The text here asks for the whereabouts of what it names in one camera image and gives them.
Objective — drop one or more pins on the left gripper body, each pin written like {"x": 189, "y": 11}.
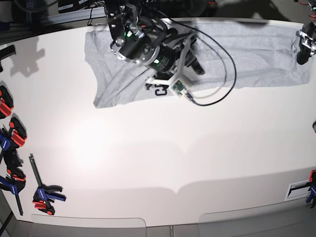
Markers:
{"x": 307, "y": 39}

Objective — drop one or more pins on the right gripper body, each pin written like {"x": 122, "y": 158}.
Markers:
{"x": 174, "y": 35}

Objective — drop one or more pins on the grey T-shirt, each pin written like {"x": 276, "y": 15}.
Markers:
{"x": 232, "y": 55}

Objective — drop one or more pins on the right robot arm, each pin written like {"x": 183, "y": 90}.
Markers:
{"x": 141, "y": 37}

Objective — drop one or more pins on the dark object at right edge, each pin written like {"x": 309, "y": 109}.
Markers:
{"x": 314, "y": 126}

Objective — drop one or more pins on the blue clamp at right edge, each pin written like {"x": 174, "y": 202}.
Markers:
{"x": 312, "y": 188}

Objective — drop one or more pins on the black clamp piece left edge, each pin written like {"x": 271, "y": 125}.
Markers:
{"x": 7, "y": 52}

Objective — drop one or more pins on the red black clamp top left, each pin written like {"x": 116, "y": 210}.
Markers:
{"x": 6, "y": 102}

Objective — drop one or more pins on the blue red bar clamp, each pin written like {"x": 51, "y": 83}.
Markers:
{"x": 10, "y": 141}

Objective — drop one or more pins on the small blue bar clamp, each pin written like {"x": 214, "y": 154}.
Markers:
{"x": 45, "y": 195}

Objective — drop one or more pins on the blue black bar clamp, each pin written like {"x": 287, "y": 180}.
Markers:
{"x": 15, "y": 180}

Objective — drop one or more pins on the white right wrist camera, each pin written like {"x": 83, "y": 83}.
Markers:
{"x": 176, "y": 82}

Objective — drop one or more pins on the aluminium frame rail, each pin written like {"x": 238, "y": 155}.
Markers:
{"x": 85, "y": 14}

